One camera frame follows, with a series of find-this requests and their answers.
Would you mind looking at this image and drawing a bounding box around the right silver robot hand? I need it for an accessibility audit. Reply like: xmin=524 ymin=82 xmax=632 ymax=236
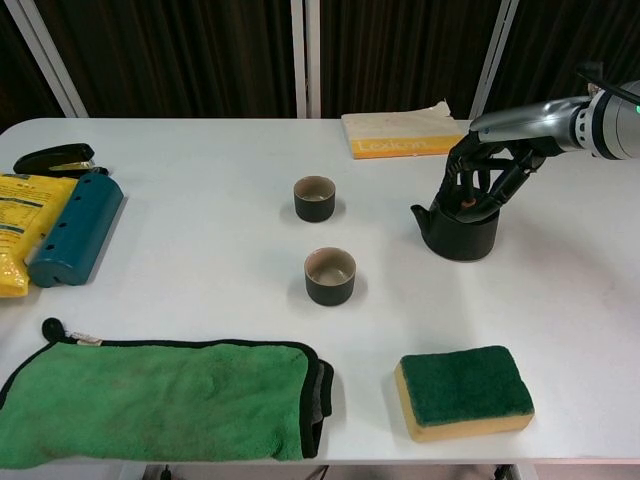
xmin=433 ymin=96 xmax=594 ymax=225

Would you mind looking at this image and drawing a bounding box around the black teapot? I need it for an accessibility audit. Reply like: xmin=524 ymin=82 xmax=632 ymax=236
xmin=410 ymin=197 xmax=501 ymax=261

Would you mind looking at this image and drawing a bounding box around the dark ceramic cup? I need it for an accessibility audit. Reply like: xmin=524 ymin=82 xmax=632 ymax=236
xmin=292 ymin=175 xmax=337 ymax=224
xmin=303 ymin=246 xmax=358 ymax=307

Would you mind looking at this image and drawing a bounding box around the yellow and white book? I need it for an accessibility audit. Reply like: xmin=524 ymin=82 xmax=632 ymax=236
xmin=341 ymin=99 xmax=469 ymax=161

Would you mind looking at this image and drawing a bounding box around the green and yellow sponge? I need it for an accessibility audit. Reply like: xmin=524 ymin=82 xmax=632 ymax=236
xmin=393 ymin=344 xmax=536 ymax=444

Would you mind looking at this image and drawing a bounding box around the teal cylindrical holder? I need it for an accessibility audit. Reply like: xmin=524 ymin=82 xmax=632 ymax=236
xmin=27 ymin=172 xmax=125 ymax=289

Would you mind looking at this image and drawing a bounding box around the green microfibre towel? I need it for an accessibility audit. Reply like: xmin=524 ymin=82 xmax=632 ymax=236
xmin=0 ymin=317 xmax=335 ymax=470

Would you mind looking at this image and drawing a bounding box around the black stapler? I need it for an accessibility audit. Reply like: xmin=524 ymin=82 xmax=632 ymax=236
xmin=13 ymin=142 xmax=96 ymax=176

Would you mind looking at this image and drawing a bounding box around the yellow snack bag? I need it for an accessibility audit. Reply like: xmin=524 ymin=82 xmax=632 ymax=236
xmin=0 ymin=172 xmax=80 ymax=300

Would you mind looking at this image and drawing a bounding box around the white partition frame post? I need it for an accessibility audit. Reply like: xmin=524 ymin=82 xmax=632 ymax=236
xmin=291 ymin=0 xmax=321 ymax=119
xmin=0 ymin=0 xmax=90 ymax=119
xmin=468 ymin=0 xmax=520 ymax=121

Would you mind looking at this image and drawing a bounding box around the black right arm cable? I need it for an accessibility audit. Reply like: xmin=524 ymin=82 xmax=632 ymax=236
xmin=574 ymin=62 xmax=640 ymax=109

